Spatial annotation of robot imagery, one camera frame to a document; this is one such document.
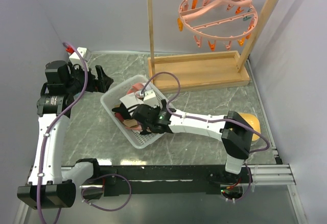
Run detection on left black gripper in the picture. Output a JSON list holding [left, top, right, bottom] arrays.
[[65, 61, 112, 95]]

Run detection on white plastic basket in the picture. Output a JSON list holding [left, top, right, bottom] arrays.
[[100, 75, 176, 149]]

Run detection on pink round clip hanger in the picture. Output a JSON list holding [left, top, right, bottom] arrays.
[[177, 0, 259, 52]]

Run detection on wooden hanger rack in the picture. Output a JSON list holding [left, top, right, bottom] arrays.
[[147, 0, 278, 92]]

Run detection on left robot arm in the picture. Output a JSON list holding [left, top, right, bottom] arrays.
[[17, 60, 113, 209]]

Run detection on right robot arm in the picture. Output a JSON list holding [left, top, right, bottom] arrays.
[[111, 100, 253, 183]]

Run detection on pile of socks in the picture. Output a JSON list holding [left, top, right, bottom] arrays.
[[112, 82, 153, 135]]

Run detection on yellow bowl on plate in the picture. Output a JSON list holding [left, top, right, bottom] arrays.
[[237, 111, 262, 145]]

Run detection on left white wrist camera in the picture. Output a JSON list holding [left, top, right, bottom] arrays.
[[68, 47, 91, 68]]

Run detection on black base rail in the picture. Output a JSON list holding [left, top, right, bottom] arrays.
[[82, 165, 252, 196]]

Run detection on aluminium frame rail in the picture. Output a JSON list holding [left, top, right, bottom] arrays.
[[249, 164, 296, 186]]

